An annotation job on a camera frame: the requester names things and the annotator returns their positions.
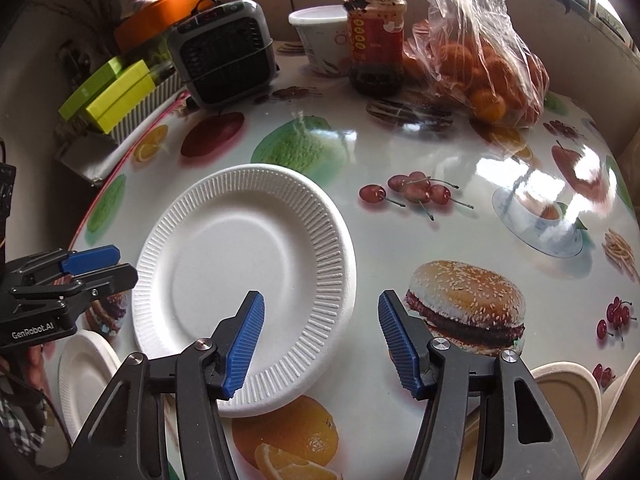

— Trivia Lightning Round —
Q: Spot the yellow-green box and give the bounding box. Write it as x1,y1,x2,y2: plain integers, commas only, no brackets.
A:
85,60,156,135

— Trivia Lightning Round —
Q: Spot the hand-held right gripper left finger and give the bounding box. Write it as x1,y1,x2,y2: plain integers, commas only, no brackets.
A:
57,290,266,480

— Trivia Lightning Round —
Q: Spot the beige paper bowl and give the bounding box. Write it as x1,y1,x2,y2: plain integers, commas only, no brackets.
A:
592,355,640,480
457,360,602,480

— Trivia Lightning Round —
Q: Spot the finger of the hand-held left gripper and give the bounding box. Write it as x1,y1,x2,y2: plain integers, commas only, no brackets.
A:
52,263,139,311
50,245,121,278

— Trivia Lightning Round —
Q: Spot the person's left hand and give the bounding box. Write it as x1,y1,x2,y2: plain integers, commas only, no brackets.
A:
22,346,51,401

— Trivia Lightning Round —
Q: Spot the large ribbed white paper plate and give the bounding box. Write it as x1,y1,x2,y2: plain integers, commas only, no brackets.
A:
131,164,358,418

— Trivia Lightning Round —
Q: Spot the plastic bag of oranges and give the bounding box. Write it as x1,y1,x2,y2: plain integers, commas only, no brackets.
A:
365,0,551,128

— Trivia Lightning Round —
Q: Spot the glass sauce jar red lid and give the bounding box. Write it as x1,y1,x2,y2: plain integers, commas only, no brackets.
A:
341,0,408,97

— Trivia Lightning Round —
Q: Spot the fruit print tablecloth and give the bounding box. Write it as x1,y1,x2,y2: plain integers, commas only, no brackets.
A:
67,42,640,480

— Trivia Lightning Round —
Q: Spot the small grey fan heater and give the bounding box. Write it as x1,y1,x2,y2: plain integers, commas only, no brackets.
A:
166,0,278,110

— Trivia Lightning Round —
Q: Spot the white paper cup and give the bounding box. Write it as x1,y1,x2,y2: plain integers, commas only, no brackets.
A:
288,5,351,77

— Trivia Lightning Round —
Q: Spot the white ribbed box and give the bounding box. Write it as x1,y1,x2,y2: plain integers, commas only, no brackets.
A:
110,67,188,147

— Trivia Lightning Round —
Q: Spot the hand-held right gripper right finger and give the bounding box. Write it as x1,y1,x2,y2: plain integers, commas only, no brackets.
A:
377,289,583,480

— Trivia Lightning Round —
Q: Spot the orange plastic basin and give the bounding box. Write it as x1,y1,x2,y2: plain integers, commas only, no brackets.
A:
114,0,221,53

